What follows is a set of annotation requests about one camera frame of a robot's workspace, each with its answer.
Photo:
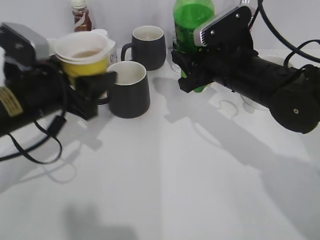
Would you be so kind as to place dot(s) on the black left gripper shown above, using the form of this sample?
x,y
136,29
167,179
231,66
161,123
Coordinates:
x,y
51,90

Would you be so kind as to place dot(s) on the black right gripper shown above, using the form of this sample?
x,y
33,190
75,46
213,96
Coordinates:
x,y
202,68

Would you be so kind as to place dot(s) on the yellow paper cup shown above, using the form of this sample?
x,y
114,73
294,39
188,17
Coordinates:
x,y
84,53

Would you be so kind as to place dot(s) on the green plastic bottle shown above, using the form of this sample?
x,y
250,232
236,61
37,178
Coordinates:
x,y
188,15

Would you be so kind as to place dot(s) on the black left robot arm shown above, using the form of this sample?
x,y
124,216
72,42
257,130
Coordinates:
x,y
15,110

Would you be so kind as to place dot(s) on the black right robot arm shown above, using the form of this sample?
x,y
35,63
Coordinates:
x,y
292,95

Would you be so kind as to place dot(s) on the dark grey mug near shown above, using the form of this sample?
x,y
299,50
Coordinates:
x,y
127,89

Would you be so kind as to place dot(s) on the dark grey mug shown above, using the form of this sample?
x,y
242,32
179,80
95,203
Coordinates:
x,y
127,89
148,47

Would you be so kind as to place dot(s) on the dark grey mug far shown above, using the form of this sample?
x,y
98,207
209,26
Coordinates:
x,y
148,47

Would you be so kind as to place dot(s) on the brown drink bottle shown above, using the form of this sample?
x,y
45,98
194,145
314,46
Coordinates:
x,y
81,15

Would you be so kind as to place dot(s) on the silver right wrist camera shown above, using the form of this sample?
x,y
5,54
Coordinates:
x,y
222,27

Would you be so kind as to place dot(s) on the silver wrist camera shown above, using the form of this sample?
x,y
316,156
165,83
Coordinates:
x,y
222,27
23,44

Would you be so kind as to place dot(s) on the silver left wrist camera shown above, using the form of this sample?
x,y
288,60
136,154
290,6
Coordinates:
x,y
23,44

